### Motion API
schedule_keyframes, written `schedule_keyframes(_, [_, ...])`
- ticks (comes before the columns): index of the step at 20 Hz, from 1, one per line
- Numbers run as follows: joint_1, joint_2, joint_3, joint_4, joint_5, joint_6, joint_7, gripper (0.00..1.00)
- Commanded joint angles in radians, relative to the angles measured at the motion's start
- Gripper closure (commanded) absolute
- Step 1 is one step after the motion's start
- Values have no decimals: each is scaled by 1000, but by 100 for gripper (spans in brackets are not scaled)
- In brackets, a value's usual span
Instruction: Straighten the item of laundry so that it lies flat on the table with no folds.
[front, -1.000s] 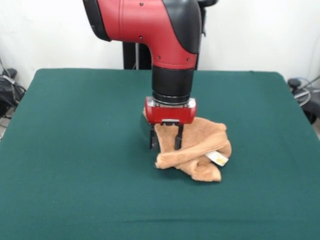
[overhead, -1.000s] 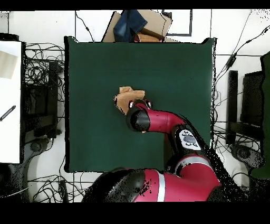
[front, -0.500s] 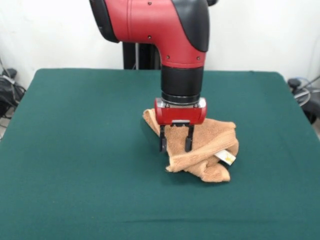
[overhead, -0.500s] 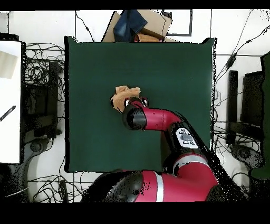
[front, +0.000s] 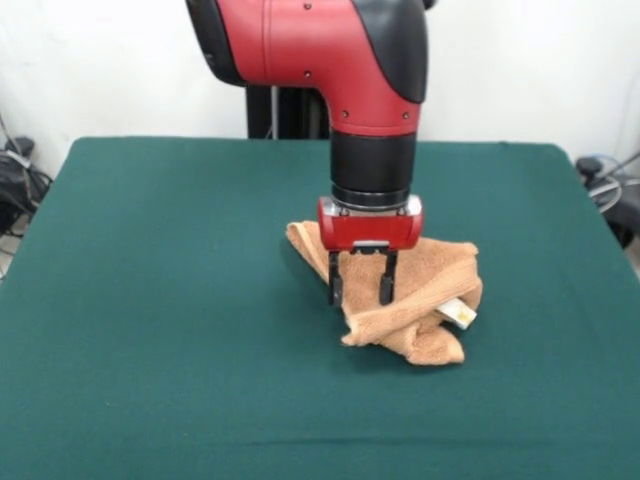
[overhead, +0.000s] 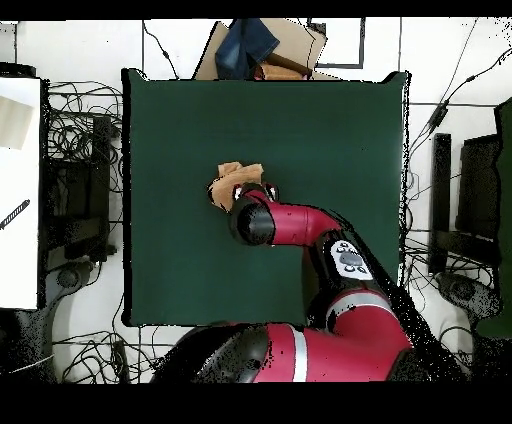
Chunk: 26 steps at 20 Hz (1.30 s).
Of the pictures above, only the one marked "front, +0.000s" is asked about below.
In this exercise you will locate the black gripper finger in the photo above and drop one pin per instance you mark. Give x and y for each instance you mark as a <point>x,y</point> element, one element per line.
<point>334,292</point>
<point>385,290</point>

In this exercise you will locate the dark green table cloth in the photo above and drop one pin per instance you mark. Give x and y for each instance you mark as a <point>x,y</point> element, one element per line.
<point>150,300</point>

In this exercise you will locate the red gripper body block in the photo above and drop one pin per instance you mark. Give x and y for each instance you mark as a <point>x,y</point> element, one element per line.
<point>370,230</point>

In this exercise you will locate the orange terry towel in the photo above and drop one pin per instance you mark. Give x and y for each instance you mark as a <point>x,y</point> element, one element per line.
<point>360,287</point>

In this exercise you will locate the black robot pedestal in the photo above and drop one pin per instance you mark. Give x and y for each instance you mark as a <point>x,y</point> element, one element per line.
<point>260,115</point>

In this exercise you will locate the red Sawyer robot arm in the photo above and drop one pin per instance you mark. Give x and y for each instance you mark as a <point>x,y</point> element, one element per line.
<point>300,40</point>

